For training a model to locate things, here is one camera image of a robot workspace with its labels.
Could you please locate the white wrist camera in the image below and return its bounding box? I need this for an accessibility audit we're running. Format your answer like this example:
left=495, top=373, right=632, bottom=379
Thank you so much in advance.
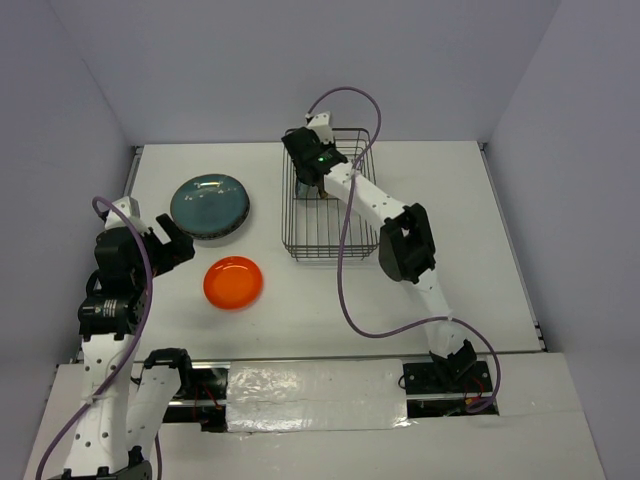
left=104, top=196, right=148, bottom=234
left=305, top=111, right=335, bottom=145

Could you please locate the dark teal glazed plate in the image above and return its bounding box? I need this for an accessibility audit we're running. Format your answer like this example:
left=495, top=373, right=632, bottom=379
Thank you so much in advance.
left=170, top=174, right=250, bottom=240

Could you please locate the green plate blue floral pattern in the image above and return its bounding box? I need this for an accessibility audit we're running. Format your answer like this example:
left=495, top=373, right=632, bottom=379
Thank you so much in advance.
left=295, top=182, right=310, bottom=199

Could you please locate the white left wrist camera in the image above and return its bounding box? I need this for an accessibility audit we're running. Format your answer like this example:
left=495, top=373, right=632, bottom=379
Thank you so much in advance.
left=104, top=196, right=148, bottom=234

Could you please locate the orange plastic plate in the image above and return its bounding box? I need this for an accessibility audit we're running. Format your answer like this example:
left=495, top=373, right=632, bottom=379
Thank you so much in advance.
left=203, top=256, right=264, bottom=311

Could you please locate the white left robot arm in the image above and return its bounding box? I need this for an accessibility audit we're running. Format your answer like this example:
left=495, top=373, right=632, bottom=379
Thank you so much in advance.
left=60, top=214, right=196, bottom=479

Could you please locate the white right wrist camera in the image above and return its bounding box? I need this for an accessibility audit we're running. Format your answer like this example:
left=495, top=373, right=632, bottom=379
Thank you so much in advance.
left=305, top=111, right=335, bottom=145

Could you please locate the silver foil covered panel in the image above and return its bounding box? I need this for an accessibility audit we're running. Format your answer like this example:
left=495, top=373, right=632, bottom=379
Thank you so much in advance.
left=226, top=359, right=410, bottom=433

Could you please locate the wire dish rack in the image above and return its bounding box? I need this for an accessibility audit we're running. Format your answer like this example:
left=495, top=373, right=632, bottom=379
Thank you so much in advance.
left=281, top=128, right=379, bottom=262

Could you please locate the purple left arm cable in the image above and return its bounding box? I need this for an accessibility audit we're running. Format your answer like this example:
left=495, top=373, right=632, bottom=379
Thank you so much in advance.
left=35, top=196, right=164, bottom=480

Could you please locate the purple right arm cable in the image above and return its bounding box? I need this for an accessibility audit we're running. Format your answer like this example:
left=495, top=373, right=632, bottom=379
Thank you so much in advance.
left=305, top=86, right=502, bottom=414

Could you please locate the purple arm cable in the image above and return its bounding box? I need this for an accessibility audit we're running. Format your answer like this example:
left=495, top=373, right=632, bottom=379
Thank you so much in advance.
left=35, top=196, right=164, bottom=480
left=305, top=86, right=502, bottom=414

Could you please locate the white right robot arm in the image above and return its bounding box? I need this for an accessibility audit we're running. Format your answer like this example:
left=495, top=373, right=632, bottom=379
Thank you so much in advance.
left=282, top=127, right=477, bottom=391

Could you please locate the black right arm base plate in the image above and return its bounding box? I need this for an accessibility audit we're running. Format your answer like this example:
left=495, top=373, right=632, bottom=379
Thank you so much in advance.
left=398, top=361, right=493, bottom=397

